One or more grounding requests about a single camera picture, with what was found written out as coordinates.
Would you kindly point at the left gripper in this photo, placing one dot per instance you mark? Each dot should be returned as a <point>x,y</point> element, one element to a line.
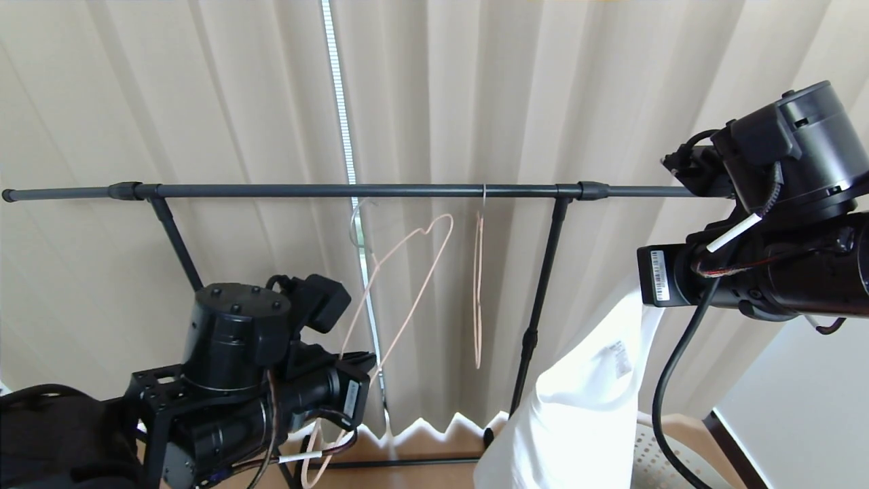
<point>299,407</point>

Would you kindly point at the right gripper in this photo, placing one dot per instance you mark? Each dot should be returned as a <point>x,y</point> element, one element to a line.
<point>767,278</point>

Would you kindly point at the pink clothes hanger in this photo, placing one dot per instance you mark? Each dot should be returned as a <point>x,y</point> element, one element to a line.
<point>478,305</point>
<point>419,292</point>

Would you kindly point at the white printed t-shirt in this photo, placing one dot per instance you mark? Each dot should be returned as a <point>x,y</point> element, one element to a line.
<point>577,407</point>

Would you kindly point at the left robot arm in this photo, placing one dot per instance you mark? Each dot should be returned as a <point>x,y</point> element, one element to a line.
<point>231,339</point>

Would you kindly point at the white laundry basket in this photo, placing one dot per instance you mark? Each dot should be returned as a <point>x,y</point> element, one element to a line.
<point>679,455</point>

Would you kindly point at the black clothes rack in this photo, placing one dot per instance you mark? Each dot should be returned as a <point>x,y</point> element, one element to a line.
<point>339,191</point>

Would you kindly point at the beige curtain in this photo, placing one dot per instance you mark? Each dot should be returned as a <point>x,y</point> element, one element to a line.
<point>204,88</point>

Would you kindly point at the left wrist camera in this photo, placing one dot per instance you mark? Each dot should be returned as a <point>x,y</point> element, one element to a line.
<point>319,302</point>

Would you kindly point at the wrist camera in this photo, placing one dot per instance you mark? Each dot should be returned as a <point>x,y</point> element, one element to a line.
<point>319,302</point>
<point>699,166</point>

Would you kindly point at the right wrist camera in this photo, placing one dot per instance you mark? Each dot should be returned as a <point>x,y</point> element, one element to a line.
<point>699,166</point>

